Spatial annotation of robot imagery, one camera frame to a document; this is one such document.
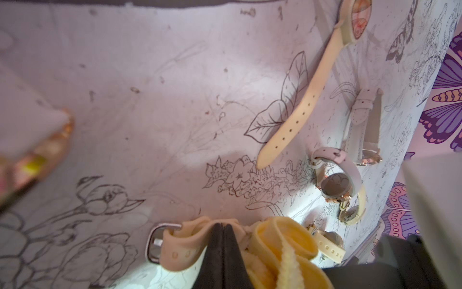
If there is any rose gold pink watch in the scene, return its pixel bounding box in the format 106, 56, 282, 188
1, 64, 74, 211

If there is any white strap watch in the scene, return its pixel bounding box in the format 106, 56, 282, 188
343, 88, 384, 167

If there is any pink strap round watch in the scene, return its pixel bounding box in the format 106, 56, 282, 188
310, 147, 362, 203

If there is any square silver face watch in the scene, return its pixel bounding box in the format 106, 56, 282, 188
145, 216, 255, 272

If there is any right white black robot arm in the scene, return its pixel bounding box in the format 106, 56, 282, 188
323, 152, 462, 289

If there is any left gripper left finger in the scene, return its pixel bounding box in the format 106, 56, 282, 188
192, 223, 224, 289

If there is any yellow cleaning cloth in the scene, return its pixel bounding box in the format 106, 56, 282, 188
241, 217, 334, 289

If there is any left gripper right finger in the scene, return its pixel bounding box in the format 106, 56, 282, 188
223, 225, 254, 289

